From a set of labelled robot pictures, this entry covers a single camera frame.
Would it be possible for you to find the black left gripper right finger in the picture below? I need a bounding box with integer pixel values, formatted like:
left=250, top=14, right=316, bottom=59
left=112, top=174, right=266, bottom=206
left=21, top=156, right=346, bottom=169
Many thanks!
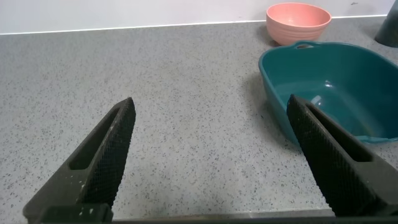
left=286, top=94, right=398, bottom=218

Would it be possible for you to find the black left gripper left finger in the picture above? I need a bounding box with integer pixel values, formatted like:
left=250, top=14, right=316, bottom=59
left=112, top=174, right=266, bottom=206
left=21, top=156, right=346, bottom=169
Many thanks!
left=22, top=96, right=137, bottom=223

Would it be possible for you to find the translucent blue ribbed cup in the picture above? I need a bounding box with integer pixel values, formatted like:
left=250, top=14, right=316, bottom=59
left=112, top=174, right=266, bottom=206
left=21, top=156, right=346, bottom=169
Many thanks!
left=374, top=0, right=398, bottom=49

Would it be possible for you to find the teal plastic tray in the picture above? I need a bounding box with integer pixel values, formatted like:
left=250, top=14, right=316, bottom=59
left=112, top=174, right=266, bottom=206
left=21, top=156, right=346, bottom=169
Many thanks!
left=257, top=40, right=398, bottom=147

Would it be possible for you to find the pink bowl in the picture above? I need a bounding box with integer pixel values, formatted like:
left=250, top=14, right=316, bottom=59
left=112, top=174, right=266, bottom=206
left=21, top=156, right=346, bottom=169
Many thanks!
left=266, top=2, right=333, bottom=47

